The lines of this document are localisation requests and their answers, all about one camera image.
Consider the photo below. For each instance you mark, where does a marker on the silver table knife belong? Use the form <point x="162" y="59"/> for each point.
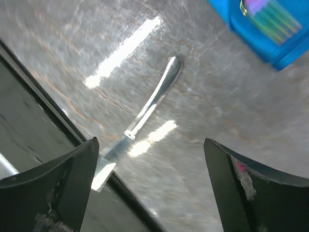
<point x="110" y="154"/>

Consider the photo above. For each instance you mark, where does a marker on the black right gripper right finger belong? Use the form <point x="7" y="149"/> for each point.
<point x="252" y="197"/>

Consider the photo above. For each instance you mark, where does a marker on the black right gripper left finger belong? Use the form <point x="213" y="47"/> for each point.
<point x="51" y="197"/>

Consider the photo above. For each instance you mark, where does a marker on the iridescent rainbow fork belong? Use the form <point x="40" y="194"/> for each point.
<point x="271" y="19"/>

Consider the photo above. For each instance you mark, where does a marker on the blue cloth napkin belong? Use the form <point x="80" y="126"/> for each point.
<point x="278" y="56"/>

